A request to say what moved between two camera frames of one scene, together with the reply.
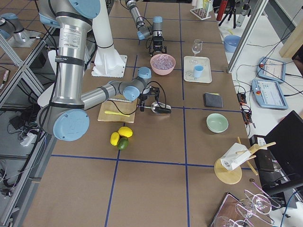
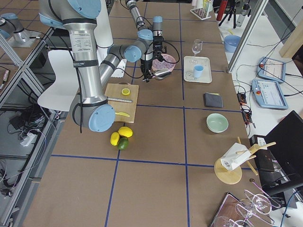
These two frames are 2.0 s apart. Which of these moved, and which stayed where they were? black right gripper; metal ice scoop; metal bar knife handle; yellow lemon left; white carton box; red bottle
Moved: metal ice scoop; black right gripper
Stayed: yellow lemon left; white carton box; metal bar knife handle; red bottle
